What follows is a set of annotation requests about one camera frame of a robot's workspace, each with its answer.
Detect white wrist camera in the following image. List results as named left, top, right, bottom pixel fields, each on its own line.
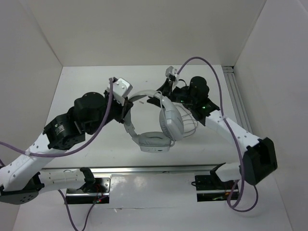
left=165, top=66, right=179, bottom=83
left=107, top=77, right=133, bottom=106

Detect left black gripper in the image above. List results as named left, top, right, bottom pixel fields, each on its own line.
left=87, top=89, right=133, bottom=135

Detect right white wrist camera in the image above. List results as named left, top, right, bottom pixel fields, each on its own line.
left=165, top=66, right=179, bottom=83

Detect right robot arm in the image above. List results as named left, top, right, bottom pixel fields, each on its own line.
left=148, top=76, right=278, bottom=189

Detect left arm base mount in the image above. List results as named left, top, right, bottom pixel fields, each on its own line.
left=65, top=175, right=111, bottom=205

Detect aluminium side rail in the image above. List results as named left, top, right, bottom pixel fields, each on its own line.
left=222, top=66, right=252, bottom=132

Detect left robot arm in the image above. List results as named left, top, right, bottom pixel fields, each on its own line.
left=0, top=91, right=133, bottom=205

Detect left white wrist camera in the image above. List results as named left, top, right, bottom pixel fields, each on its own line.
left=107, top=77, right=133, bottom=106

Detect grey headphone cable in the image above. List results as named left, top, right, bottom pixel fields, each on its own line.
left=174, top=102, right=199, bottom=139

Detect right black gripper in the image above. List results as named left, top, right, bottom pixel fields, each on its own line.
left=147, top=77, right=196, bottom=109

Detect aluminium front rail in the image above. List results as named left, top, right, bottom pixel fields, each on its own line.
left=40, top=164, right=241, bottom=175

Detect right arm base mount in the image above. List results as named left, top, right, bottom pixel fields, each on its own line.
left=191, top=170, right=235, bottom=202

